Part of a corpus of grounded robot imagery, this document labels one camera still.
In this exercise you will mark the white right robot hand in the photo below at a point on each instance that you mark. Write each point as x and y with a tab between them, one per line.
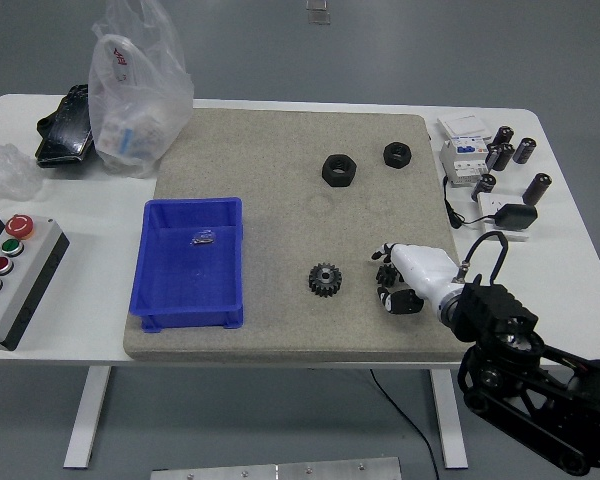
425	267

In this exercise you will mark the small black gear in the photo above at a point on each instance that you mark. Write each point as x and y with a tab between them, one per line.
386	275

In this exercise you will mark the large black gear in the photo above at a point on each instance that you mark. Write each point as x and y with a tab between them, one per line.
325	281

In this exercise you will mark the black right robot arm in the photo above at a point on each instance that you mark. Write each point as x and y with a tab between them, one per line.
495	305

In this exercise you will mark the small black hex nut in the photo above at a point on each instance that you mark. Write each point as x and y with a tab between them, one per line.
397	155

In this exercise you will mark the large black hex nut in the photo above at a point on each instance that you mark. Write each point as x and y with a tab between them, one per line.
339	171

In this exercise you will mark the grey push-button control box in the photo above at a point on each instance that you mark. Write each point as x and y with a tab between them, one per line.
35	280

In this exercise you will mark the black cylindrical capacitor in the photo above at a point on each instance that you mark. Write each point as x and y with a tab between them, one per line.
484	186
507	156
504	136
493	156
525	150
537	188

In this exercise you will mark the black power adapter plug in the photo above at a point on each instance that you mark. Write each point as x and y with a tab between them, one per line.
516	216

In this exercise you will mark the white circuit breaker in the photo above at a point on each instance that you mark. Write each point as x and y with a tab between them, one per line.
460	162

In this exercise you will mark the flat white carton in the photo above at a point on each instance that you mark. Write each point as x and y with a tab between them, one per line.
462	125

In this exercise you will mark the grey-brown mat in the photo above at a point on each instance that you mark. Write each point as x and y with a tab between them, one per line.
280	225

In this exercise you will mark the white table leg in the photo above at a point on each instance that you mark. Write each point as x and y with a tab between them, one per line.
447	430
87	420

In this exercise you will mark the small clear parts bag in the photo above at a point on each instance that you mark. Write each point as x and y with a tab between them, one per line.
202	236

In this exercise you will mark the blue plastic bin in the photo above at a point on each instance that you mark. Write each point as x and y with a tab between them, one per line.
190	280

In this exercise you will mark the silver metal plate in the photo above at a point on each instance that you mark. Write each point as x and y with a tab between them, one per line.
275	471

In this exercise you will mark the small clear floor plate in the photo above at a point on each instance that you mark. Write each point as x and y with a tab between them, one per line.
320	18
316	4

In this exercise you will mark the white plastic shopping bag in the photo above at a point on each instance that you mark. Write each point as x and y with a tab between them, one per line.
135	115

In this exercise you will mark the black shiny packet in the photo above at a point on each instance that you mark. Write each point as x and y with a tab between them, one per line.
62	130

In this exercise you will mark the red emergency stop button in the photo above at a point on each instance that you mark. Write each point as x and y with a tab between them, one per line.
20	226

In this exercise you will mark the green push button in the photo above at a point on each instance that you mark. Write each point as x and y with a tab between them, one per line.
11	246

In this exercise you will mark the red push button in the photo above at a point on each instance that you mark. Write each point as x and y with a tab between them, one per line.
1	265

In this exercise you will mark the crumpled clear plastic wrap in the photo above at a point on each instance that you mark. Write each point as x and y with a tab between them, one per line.
5	170

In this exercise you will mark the white wall socket plate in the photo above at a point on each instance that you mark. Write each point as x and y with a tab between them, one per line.
490	205

